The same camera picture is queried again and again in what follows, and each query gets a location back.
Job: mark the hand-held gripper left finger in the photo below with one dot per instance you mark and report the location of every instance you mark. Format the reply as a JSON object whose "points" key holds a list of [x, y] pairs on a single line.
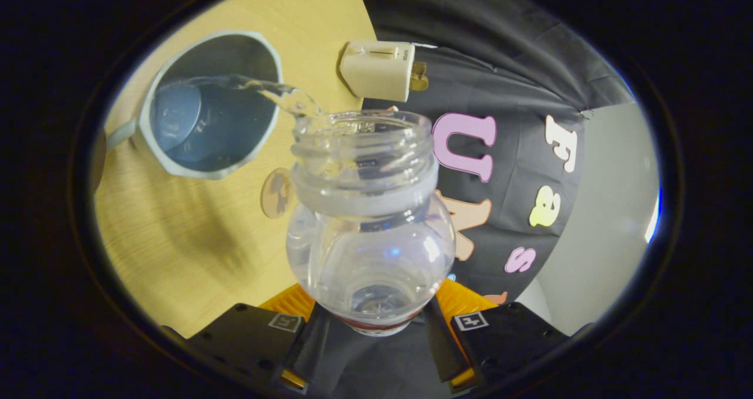
{"points": [[312, 346]]}

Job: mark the brown toast slice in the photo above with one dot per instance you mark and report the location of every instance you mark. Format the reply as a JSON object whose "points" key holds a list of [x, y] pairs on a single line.
{"points": [[419, 76]]}

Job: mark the pale green cup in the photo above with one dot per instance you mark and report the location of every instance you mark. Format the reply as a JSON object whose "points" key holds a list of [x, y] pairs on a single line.
{"points": [[235, 146]]}

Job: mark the light wooden table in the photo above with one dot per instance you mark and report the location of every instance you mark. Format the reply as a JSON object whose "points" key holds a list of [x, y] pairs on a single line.
{"points": [[176, 240]]}

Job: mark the cream toaster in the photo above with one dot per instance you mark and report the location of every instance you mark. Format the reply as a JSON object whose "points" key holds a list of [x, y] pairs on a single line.
{"points": [[376, 69]]}

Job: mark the clear plastic juice bottle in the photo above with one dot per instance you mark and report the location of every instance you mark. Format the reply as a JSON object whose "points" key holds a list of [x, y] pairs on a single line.
{"points": [[370, 258]]}

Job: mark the black backdrop cloth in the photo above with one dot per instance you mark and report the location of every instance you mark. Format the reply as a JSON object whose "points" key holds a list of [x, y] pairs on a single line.
{"points": [[517, 63]]}

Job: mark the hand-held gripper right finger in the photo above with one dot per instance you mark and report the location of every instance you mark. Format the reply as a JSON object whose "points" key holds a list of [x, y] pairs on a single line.
{"points": [[444, 346]]}

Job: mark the round brown coaster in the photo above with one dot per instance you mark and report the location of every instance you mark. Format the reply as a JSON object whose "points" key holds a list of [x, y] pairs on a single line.
{"points": [[275, 194]]}

